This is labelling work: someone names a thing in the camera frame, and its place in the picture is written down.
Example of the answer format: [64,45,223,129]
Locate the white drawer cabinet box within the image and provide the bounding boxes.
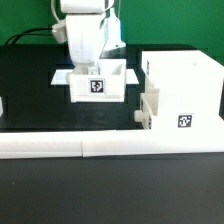
[141,50,224,131]

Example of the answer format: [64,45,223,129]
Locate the white marker sheet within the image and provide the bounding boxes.
[51,69,139,85]

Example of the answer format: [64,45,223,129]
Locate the black cables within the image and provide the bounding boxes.
[4,0,68,46]

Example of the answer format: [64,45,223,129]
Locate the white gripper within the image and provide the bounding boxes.
[65,13,108,74]

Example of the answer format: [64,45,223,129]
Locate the white front barrier rail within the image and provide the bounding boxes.
[0,129,224,159]

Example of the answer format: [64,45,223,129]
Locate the white left edge block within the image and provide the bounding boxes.
[0,97,3,117]

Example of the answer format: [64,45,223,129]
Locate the white front drawer tray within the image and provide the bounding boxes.
[134,89,159,129]

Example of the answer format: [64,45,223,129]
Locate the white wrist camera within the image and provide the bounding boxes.
[52,20,67,44]

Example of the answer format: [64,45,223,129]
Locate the white drawer tray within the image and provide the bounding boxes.
[134,89,159,129]
[67,59,126,103]

